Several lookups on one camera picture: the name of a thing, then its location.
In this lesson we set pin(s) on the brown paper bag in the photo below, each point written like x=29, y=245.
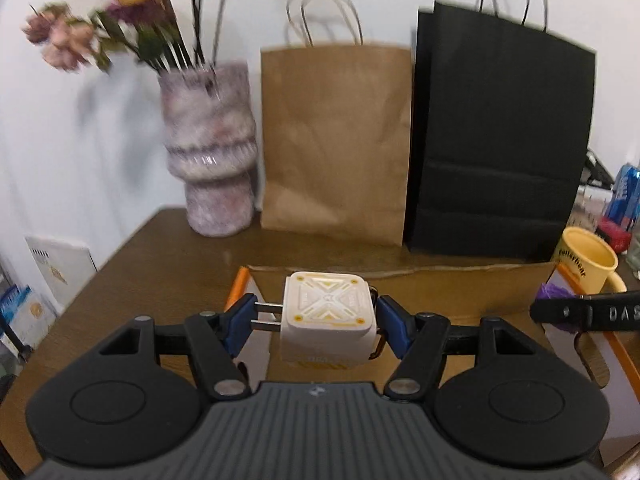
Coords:
x=335, y=145

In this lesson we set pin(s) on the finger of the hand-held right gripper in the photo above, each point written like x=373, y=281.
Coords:
x=575, y=312

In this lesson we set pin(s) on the dried pink roses bouquet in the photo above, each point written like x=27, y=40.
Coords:
x=135, y=15

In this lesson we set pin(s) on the pink mottled ceramic vase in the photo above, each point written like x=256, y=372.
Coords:
x=210, y=160

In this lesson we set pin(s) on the black paper bag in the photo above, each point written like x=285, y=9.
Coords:
x=505, y=135

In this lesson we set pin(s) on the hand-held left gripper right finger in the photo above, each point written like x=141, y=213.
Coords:
x=392, y=325

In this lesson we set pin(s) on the yellow mug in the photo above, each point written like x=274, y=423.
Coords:
x=582, y=260

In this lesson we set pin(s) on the red cardboard box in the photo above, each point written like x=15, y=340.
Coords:
x=475, y=290

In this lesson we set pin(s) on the blue soda can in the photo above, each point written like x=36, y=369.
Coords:
x=626, y=190

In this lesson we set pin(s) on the red and black small box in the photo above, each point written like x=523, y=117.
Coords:
x=614, y=234

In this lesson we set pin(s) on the clear container with black lid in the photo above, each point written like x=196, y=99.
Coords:
x=597, y=167

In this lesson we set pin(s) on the white charger plug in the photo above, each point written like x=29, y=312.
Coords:
x=325, y=320

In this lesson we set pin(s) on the blue and white packets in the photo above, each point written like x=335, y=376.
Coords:
x=25, y=315

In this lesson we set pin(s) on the white flat panel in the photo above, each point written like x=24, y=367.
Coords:
x=60, y=265

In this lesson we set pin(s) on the small purple fuzzy object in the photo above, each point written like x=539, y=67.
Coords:
x=552, y=292

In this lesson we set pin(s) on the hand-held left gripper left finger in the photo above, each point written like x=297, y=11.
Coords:
x=240, y=325

